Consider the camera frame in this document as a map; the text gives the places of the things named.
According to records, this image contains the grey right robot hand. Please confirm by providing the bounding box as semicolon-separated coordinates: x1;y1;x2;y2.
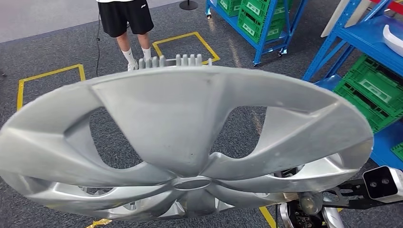
298;192;324;217

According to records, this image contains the silver plastic wheel hubcap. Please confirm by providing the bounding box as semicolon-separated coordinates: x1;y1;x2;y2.
0;54;374;221

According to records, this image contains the blue metal shelf rack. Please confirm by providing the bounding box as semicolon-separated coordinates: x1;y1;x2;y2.
302;0;403;171
205;0;307;67

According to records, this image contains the white plastic car part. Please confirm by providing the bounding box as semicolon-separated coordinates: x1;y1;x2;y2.
382;24;403;58

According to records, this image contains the green plastic crate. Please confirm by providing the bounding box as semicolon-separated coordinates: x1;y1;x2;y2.
237;11;286;45
333;54;403;133
240;0;292;24
390;142;403;162
218;0;242;17

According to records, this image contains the white table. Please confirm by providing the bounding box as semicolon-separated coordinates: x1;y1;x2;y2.
320;0;373;38

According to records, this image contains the person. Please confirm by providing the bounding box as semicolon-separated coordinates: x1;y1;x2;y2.
96;0;155;71

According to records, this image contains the black camera bracket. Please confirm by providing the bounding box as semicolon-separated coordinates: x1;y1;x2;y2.
321;178;403;211

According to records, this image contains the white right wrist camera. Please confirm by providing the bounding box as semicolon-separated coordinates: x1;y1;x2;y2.
363;166;403;204

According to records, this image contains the black round post base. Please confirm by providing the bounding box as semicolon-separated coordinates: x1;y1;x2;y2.
179;0;199;11

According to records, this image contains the thin black floor cable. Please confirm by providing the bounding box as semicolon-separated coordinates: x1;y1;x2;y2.
95;11;102;78

